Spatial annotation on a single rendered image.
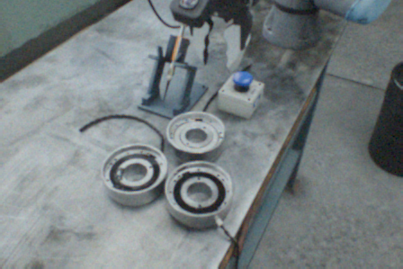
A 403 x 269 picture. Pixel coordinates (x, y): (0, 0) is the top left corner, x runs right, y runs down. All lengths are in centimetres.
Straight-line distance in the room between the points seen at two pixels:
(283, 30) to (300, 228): 87
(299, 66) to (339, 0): 17
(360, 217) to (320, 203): 16
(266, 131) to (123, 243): 34
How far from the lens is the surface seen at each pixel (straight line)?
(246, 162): 69
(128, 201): 61
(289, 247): 154
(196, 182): 61
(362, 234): 166
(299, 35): 99
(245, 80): 74
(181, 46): 75
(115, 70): 91
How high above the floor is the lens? 131
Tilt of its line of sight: 42 degrees down
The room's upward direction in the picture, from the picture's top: 1 degrees clockwise
